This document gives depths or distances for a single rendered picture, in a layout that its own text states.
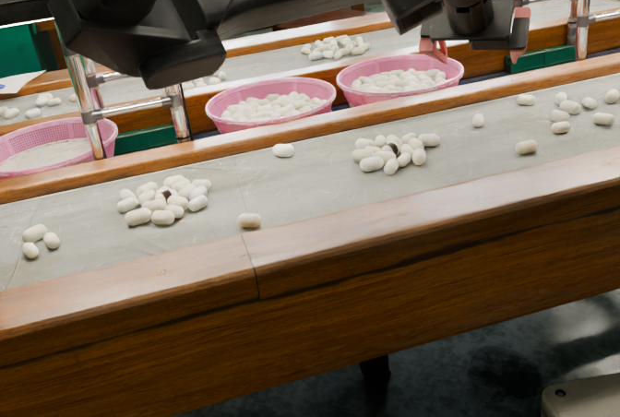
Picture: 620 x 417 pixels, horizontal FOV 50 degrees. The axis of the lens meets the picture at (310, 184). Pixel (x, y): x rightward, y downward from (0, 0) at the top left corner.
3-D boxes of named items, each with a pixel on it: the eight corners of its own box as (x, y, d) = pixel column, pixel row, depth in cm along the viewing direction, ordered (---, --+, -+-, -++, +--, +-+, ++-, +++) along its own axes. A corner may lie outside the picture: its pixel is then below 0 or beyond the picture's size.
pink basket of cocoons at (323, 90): (366, 136, 135) (363, 91, 131) (257, 180, 122) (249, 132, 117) (292, 109, 155) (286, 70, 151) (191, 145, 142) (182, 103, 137)
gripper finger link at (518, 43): (529, 80, 91) (525, 40, 83) (476, 80, 94) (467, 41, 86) (533, 39, 93) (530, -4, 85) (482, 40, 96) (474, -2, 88)
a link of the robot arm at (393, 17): (503, -28, 70) (464, -96, 71) (405, 25, 71) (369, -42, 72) (492, 8, 81) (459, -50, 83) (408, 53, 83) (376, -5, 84)
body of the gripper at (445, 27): (509, 45, 85) (505, 8, 78) (431, 46, 89) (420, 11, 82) (515, 4, 87) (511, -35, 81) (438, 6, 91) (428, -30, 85)
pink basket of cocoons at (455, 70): (487, 121, 134) (487, 76, 130) (364, 148, 129) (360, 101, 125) (432, 87, 158) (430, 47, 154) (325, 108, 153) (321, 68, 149)
